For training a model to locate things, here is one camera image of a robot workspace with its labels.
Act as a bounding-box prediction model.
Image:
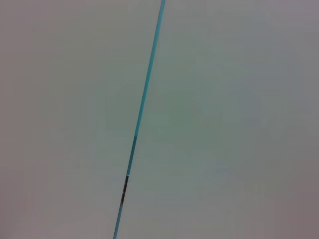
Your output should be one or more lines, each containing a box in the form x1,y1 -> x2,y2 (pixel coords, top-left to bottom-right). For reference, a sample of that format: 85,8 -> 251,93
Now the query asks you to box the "blue wall seam strip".
112,0 -> 166,239

